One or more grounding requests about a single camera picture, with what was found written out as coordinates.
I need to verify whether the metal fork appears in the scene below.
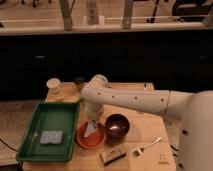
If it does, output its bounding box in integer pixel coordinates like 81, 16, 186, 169
133, 137, 162, 157

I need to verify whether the dark brown bowl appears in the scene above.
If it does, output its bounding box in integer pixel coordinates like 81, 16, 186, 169
105, 114, 130, 139

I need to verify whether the red bowl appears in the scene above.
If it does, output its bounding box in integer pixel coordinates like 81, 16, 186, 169
76, 122, 106, 149

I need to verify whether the dark cabinet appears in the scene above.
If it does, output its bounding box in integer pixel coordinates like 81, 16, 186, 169
0, 30, 213, 100

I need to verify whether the grey sponge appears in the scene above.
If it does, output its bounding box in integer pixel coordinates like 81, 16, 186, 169
40, 130, 63, 144

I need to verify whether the wooden block brush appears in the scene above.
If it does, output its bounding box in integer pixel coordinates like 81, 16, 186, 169
100, 149, 127, 166

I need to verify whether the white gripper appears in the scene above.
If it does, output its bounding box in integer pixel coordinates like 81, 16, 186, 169
85, 102, 104, 122

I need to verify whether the green plastic tray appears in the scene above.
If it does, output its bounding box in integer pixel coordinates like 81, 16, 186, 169
16, 102, 80, 162

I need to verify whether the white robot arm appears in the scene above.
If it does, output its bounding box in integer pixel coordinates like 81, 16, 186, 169
81, 75, 213, 171

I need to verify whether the wooden table board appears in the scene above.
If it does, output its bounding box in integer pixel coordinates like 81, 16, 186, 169
21, 81, 177, 171

